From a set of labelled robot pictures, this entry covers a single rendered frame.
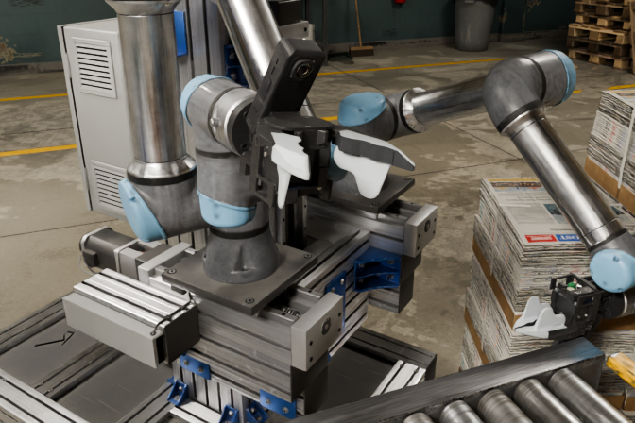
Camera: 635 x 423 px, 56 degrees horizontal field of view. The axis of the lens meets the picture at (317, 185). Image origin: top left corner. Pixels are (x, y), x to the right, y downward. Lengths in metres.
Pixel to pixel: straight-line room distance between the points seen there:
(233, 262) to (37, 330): 1.21
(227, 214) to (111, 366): 1.27
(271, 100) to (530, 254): 0.85
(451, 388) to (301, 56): 0.57
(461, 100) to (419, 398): 0.73
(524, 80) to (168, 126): 0.66
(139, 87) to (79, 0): 6.46
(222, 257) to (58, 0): 6.45
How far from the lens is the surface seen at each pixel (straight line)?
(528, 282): 1.37
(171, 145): 1.00
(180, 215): 1.03
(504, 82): 1.19
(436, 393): 0.94
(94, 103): 1.49
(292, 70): 0.59
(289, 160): 0.50
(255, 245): 1.12
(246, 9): 0.92
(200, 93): 0.75
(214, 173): 0.76
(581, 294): 1.16
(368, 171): 0.59
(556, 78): 1.28
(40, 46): 7.50
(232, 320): 1.19
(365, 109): 1.45
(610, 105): 1.64
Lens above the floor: 1.42
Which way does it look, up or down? 23 degrees down
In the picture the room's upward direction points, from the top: straight up
